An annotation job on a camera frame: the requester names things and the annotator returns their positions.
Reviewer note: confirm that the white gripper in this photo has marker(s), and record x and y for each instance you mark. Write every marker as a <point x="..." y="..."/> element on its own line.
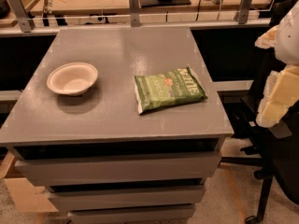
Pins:
<point x="289" y="36"/>

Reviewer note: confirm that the green jalapeno chip bag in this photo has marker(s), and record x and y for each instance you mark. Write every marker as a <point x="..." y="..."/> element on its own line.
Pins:
<point x="177" y="87"/>

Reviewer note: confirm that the white paper bowl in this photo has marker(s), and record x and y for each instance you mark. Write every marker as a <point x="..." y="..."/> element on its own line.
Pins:
<point x="72" y="79"/>

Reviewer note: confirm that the black office chair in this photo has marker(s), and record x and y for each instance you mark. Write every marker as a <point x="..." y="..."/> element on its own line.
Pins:
<point x="274" y="150"/>

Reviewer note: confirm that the grey drawer cabinet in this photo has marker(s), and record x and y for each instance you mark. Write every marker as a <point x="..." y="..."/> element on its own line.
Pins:
<point x="100" y="159"/>

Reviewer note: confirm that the right metal bracket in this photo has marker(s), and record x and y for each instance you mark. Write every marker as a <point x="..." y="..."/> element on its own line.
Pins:
<point x="242" y="15"/>

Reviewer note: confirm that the metal bracket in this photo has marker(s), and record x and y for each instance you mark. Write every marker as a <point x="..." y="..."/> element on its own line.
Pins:
<point x="242" y="15"/>
<point x="26" y="25"/>
<point x="134" y="13"/>

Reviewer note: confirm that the middle metal bracket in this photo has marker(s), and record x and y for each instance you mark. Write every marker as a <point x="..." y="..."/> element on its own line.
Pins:
<point x="134" y="13"/>

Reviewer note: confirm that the left metal bracket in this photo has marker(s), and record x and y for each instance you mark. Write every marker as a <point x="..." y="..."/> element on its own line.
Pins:
<point x="26" y="25"/>

